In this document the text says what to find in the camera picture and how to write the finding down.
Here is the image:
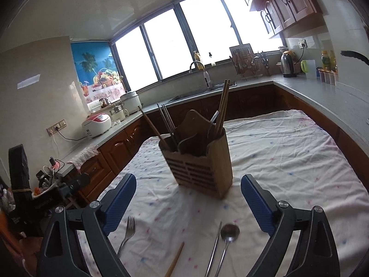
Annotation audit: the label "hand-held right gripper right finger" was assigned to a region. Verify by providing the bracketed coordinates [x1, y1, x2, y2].
[241, 174, 341, 277]

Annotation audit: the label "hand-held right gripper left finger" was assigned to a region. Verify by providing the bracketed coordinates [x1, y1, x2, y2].
[36, 173, 137, 277]

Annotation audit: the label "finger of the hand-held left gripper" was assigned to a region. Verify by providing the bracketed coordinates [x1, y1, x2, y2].
[67, 173, 92, 194]

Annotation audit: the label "metal spoon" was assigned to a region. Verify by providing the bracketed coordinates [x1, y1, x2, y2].
[215, 223, 241, 277]

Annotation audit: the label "metal chopstick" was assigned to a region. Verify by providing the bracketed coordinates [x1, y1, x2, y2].
[162, 104, 177, 141]
[156, 103, 175, 145]
[204, 221, 223, 277]

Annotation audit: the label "wooden utensil holder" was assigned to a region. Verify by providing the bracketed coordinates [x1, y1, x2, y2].
[158, 110, 233, 200]

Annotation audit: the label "wooden chopstick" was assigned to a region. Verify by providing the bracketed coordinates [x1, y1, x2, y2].
[140, 108, 171, 151]
[164, 242, 185, 277]
[214, 80, 228, 139]
[217, 81, 231, 135]

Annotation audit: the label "pink patterned cloth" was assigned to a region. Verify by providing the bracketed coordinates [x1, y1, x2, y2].
[68, 146, 100, 169]

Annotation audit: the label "black bag with rubber band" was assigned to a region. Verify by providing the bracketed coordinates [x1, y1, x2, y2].
[8, 144, 32, 192]

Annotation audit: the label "wooden lower kitchen cabinets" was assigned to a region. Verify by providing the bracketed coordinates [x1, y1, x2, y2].
[68, 84, 369, 208]

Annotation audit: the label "wooden kitchen cabinets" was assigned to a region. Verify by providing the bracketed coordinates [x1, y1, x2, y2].
[68, 84, 369, 208]
[228, 0, 323, 39]

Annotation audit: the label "red and white rice cooker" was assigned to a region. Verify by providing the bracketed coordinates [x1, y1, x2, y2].
[81, 114, 112, 138]

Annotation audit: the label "white floral tablecloth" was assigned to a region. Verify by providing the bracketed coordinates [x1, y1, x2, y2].
[76, 110, 369, 277]

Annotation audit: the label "small white pot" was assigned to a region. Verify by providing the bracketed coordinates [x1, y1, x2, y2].
[110, 105, 129, 122]

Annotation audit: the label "curved metal utensil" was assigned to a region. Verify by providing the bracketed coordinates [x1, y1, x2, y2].
[177, 134, 200, 154]

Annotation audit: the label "tall white rice cooker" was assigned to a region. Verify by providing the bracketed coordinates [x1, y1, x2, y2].
[119, 91, 143, 115]

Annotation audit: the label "steel kitchen sink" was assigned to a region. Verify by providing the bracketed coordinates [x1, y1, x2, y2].
[167, 81, 237, 103]

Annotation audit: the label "grey kitchen countertop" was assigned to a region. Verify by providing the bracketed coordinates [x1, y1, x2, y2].
[59, 73, 369, 176]

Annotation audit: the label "steel electric kettle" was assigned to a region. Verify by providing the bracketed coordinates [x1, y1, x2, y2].
[280, 50, 298, 78]

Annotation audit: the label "dish drying rack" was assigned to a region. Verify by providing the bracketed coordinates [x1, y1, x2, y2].
[229, 43, 272, 79]

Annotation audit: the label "white plastic container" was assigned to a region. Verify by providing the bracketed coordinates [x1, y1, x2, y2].
[304, 59, 318, 79]

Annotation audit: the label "steel sink faucet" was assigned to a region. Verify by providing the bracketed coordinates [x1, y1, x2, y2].
[189, 61, 213, 89]

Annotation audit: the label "row of spice jars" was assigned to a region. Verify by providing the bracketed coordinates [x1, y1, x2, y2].
[316, 68, 339, 86]

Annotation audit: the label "sauce bottles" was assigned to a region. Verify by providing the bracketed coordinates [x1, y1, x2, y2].
[321, 50, 338, 72]

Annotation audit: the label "kitchen window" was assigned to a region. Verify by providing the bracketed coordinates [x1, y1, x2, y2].
[111, 0, 284, 91]

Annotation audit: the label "black wok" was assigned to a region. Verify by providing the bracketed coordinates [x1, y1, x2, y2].
[340, 50, 369, 65]

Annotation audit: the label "wooden upper kitchen cabinets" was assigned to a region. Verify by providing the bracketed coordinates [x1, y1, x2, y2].
[228, 0, 323, 39]

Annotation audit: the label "tangled charger cables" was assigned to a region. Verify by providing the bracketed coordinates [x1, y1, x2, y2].
[36, 157, 65, 187]

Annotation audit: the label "wall power strip outlet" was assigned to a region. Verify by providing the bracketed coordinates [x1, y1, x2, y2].
[47, 120, 68, 136]

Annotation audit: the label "fruit wall poster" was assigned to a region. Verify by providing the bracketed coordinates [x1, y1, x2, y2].
[71, 42, 123, 103]

